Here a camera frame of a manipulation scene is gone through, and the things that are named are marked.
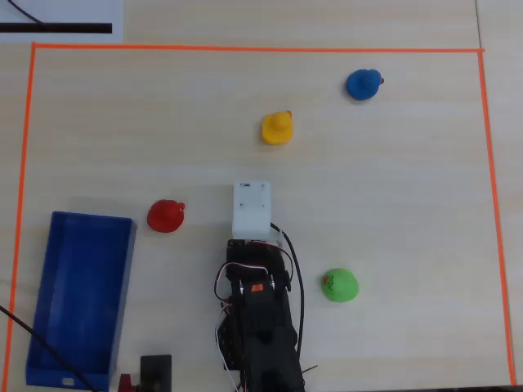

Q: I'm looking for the thick black table cable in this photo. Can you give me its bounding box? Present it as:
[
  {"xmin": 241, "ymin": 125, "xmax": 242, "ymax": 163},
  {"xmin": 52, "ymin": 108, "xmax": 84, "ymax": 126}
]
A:
[{"xmin": 0, "ymin": 305, "xmax": 103, "ymax": 392}]

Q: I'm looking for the red white servo wire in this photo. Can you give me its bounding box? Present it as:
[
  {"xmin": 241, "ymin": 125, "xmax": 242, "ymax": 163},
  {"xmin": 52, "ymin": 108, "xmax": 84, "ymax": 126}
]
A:
[{"xmin": 213, "ymin": 240, "xmax": 293, "ymax": 392}]

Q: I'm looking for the yellow rubber duck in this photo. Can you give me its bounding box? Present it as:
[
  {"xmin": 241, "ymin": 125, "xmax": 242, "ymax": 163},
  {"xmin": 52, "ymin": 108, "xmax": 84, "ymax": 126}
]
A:
[{"xmin": 260, "ymin": 109, "xmax": 294, "ymax": 146}]

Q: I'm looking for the black strip on paper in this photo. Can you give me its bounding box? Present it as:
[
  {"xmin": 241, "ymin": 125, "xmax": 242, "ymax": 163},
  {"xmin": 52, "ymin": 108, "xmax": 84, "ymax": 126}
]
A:
[{"xmin": 0, "ymin": 23, "xmax": 113, "ymax": 34}]

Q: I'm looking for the blue rubber duck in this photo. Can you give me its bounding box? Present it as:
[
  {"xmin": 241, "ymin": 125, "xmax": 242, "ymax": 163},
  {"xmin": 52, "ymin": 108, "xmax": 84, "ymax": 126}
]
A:
[{"xmin": 346, "ymin": 68, "xmax": 386, "ymax": 101}]

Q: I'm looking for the blue plastic box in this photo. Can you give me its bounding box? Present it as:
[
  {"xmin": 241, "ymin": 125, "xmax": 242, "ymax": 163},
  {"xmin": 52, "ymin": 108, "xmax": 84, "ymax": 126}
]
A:
[{"xmin": 25, "ymin": 210, "xmax": 138, "ymax": 389}]

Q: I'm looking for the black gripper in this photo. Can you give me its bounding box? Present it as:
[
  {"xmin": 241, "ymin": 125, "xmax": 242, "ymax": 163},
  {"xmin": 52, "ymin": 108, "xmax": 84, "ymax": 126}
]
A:
[{"xmin": 226, "ymin": 238, "xmax": 292, "ymax": 293}]

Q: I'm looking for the white paper sheet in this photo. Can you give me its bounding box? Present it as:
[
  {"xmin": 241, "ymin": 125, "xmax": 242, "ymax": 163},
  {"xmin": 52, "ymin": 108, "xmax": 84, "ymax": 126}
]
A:
[{"xmin": 0, "ymin": 0, "xmax": 124, "ymax": 44}]

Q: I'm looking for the green rubber duck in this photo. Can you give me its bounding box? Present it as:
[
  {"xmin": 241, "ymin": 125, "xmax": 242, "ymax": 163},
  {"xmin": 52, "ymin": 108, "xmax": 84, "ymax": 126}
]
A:
[{"xmin": 321, "ymin": 268, "xmax": 360, "ymax": 304}]

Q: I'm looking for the red clamp handle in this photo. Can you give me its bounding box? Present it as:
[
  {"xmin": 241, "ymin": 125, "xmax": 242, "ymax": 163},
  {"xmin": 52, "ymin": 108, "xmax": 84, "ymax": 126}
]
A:
[{"xmin": 118, "ymin": 372, "xmax": 142, "ymax": 392}]

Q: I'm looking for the black table clamp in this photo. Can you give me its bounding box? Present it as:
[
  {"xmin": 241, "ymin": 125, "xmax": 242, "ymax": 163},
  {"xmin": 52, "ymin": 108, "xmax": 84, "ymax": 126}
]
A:
[{"xmin": 140, "ymin": 354, "xmax": 173, "ymax": 392}]

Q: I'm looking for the thin black cable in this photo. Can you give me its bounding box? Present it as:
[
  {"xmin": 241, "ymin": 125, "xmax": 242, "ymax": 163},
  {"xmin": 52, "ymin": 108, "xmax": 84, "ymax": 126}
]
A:
[{"xmin": 7, "ymin": 0, "xmax": 44, "ymax": 25}]

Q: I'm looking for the long orange tape strip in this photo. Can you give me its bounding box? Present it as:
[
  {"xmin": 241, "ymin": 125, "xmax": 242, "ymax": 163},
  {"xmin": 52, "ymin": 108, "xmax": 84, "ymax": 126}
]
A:
[{"xmin": 31, "ymin": 42, "xmax": 486, "ymax": 55}]

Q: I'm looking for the red rubber duck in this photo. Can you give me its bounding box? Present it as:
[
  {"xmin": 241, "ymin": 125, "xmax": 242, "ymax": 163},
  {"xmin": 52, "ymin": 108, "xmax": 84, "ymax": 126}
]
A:
[{"xmin": 146, "ymin": 198, "xmax": 187, "ymax": 234}]

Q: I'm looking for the white camera housing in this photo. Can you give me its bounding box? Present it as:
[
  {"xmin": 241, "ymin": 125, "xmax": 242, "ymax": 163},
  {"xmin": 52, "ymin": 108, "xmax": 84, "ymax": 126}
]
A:
[{"xmin": 231, "ymin": 180, "xmax": 284, "ymax": 247}]

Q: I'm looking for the black camera cable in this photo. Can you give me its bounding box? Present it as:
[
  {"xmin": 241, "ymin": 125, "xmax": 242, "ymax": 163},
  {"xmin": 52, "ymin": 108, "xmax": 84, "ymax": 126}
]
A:
[{"xmin": 269, "ymin": 221, "xmax": 306, "ymax": 368}]

